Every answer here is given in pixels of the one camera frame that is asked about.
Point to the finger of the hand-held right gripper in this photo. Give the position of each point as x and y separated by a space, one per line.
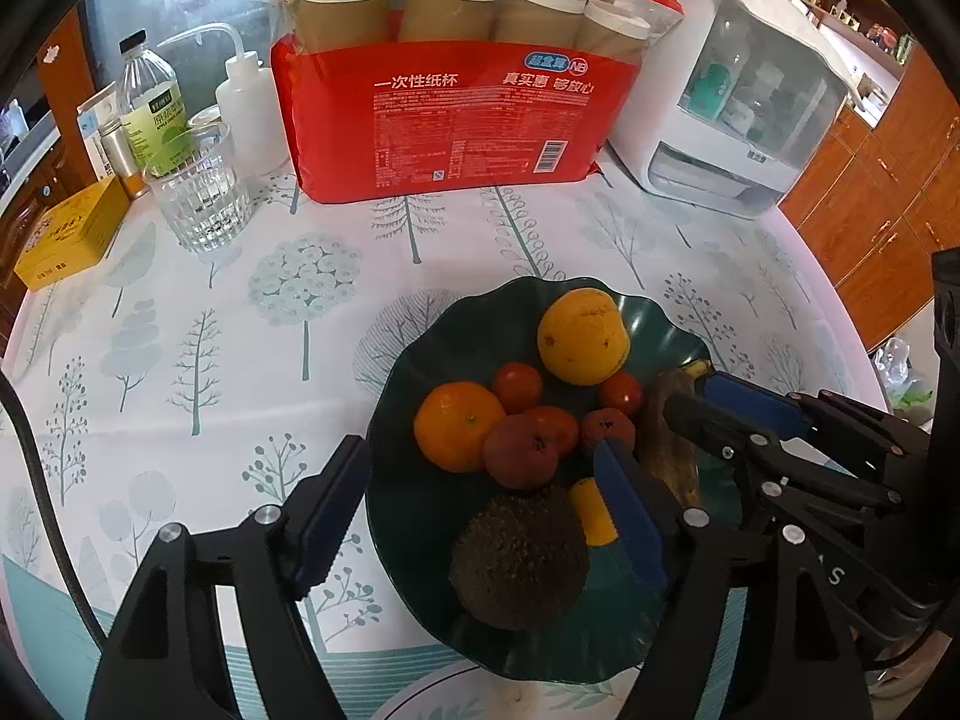
742 397
712 431

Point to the wooden cabinet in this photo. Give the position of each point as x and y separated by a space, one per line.
862 225

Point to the small dark red apple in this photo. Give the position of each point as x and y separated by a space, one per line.
520 451

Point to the clear ribbed glass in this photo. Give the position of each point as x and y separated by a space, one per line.
199 202

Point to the red cherry tomato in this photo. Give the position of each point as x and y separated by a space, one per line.
559 424
517 388
607 427
620 394

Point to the yellow lemon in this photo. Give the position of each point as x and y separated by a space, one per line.
583 334

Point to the overripe brown banana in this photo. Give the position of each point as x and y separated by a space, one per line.
664 457

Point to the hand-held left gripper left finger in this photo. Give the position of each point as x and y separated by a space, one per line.
330 517

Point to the yellow cardboard box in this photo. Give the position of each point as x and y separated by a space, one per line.
67 232

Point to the dark green scalloped plate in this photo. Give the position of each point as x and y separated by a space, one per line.
435 360

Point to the red paper cup package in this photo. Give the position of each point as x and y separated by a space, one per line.
450 127

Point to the clear bottle green label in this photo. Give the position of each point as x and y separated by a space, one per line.
150 120

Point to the small white carton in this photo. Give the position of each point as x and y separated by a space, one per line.
94 127

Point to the white plastic wash bottle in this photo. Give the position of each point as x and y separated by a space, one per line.
251 112

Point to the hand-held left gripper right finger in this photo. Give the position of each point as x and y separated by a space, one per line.
630 517

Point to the wooden display shelf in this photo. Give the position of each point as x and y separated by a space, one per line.
840 15

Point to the white floral plate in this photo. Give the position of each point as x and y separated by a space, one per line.
525 699

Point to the orange mandarin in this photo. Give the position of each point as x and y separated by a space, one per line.
457 427

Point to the small yellow-orange kumquat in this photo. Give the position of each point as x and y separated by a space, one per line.
589 514

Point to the white countertop sterilizer cabinet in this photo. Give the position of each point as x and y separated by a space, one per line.
660 90

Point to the small metal tin can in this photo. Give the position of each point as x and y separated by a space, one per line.
120 157

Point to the brown kiwi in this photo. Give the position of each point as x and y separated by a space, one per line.
517 559

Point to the clear plastic bag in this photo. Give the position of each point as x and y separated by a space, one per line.
896 375

